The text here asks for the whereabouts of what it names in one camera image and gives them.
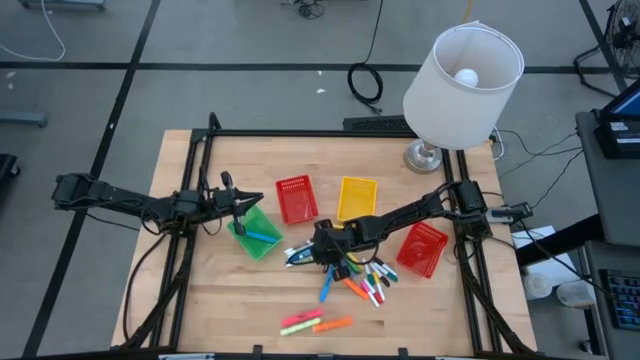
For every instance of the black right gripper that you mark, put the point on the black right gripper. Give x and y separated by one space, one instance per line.
335 245

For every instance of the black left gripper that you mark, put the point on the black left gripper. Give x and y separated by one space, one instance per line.
225 202

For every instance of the green-capped Expo marker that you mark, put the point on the green-capped Expo marker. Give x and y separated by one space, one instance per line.
389 272
369 274
290 251

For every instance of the blue Sharpie highlighter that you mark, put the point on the blue Sharpie highlighter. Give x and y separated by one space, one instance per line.
262 237
326 287

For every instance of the green marker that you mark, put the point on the green marker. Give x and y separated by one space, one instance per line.
354 267

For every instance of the yellow marker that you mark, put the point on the yellow marker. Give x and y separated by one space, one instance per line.
356 260
376 280

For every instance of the orange Sharpie highlighter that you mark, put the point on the orange Sharpie highlighter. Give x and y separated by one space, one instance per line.
356 289
332 324

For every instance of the pink highlighter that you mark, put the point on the pink highlighter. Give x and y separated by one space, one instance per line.
301 318

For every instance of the red-capped Expo marker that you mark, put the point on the red-capped Expo marker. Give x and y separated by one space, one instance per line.
379 295

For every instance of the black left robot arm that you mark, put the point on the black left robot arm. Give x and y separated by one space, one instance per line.
125 202

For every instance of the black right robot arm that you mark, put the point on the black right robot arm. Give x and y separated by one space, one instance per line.
400 215

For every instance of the green plastic basket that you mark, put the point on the green plastic basket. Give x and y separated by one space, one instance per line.
257 252

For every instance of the red plastic basket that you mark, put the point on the red plastic basket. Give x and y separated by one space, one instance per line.
297 200
422 250

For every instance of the yellow-green highlighter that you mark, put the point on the yellow-green highlighter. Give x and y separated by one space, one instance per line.
300 327

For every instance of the yellow plastic basket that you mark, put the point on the yellow plastic basket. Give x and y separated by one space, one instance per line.
357 199

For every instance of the black power strip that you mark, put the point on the black power strip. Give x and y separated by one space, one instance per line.
375 124

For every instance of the white-shade table lamp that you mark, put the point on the white-shade table lamp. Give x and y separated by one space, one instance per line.
450 115

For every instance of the white plastic cup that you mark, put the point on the white plastic cup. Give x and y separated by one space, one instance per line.
537 285

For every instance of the white paper sheet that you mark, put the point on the white paper sheet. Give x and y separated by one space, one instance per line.
552 270

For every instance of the clear plastic container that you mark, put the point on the clear plastic container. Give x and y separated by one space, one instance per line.
575 293

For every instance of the grey side desk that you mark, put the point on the grey side desk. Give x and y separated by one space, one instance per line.
615 200

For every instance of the black keyboard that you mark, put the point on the black keyboard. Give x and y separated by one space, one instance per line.
625 300

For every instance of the black box device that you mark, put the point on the black box device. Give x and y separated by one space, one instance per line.
615 145

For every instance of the laptop with blue screen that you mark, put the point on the laptop with blue screen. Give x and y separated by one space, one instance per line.
630 105

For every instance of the black floor fan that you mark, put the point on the black floor fan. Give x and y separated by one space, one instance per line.
625 30

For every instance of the black aluminium table frame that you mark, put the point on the black aluminium table frame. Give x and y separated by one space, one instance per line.
320 133

